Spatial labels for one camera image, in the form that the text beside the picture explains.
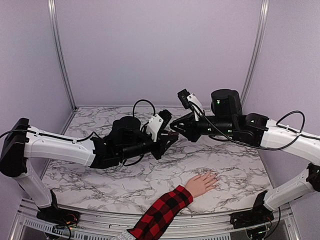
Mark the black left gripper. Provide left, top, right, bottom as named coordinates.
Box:
left=119, top=126, right=179, bottom=162

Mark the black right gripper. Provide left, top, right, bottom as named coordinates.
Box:
left=170, top=112, right=236, bottom=144

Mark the red glitter nail polish bottle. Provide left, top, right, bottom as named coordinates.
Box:
left=168, top=131, right=179, bottom=136

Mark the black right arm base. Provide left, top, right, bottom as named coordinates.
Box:
left=230, top=190, right=275, bottom=229

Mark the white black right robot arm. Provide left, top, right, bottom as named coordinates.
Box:
left=170, top=89, right=320, bottom=224

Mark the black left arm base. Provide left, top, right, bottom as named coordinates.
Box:
left=36, top=190, right=80, bottom=227

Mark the red black plaid sleeve forearm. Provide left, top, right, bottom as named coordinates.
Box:
left=127, top=185, right=193, bottom=240

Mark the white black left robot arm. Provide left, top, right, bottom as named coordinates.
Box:
left=0, top=114, right=179, bottom=223

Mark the person's bare hand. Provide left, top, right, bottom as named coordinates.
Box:
left=184, top=171, right=218, bottom=198

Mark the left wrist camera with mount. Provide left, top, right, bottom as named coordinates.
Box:
left=146, top=109, right=172, bottom=142

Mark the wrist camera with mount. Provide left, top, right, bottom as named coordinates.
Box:
left=177, top=89, right=204, bottom=121
left=146, top=109, right=172, bottom=142

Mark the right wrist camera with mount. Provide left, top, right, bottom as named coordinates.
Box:
left=177, top=89, right=204, bottom=121

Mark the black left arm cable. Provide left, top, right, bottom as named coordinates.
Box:
left=117, top=99, right=157, bottom=167

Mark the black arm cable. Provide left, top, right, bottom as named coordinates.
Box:
left=189, top=99, right=306, bottom=151
left=117, top=99, right=157, bottom=167

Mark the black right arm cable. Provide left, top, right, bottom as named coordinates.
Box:
left=189, top=99, right=306, bottom=151

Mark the aluminium right rear frame post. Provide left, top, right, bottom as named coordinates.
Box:
left=240, top=0, right=270, bottom=105

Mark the aluminium frame post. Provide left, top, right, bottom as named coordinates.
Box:
left=48, top=0, right=77, bottom=111
left=240, top=0, right=270, bottom=105

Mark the aluminium left rear frame post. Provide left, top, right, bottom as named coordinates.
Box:
left=48, top=0, right=77, bottom=111

